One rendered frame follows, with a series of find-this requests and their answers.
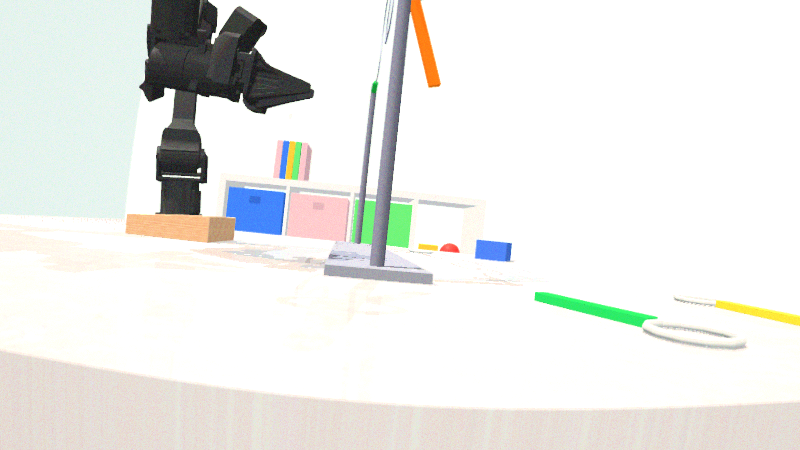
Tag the blue rectangular block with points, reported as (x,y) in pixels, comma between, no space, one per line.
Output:
(492,251)

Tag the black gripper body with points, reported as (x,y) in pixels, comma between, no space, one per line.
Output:
(220,72)

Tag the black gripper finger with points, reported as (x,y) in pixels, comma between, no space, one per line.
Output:
(263,81)
(278,101)

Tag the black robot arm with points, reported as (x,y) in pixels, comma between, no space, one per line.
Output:
(176,27)

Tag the orange handle with grey loop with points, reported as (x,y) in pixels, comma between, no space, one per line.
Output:
(424,43)

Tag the white loop with green handle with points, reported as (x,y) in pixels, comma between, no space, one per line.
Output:
(650,324)

